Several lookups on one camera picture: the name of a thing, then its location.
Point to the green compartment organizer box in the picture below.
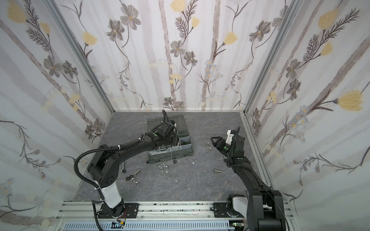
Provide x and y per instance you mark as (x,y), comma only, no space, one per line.
(182,148)

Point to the white cable duct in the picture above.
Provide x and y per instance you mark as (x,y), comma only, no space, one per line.
(172,225)

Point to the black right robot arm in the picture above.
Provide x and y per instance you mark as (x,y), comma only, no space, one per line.
(263,208)

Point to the silver bolt left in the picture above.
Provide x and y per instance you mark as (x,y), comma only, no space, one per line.
(123,168)

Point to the aluminium corner frame post right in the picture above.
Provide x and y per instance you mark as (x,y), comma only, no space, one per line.
(277,44)

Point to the aluminium corner frame post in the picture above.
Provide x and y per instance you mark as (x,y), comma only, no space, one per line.
(78,51)
(277,44)

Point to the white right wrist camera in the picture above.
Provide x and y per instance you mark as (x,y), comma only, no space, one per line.
(230,135)

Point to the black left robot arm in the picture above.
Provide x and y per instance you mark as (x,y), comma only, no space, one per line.
(107,161)

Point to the aluminium corner frame post left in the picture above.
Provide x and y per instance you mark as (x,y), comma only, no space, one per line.
(78,51)

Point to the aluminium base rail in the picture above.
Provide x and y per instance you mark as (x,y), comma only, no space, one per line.
(145,211)

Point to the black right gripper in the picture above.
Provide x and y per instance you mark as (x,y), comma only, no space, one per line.
(224,143)

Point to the silver hex nut pair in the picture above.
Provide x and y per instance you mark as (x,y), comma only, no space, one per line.
(164,168)

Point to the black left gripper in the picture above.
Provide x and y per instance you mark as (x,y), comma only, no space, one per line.
(176,139)

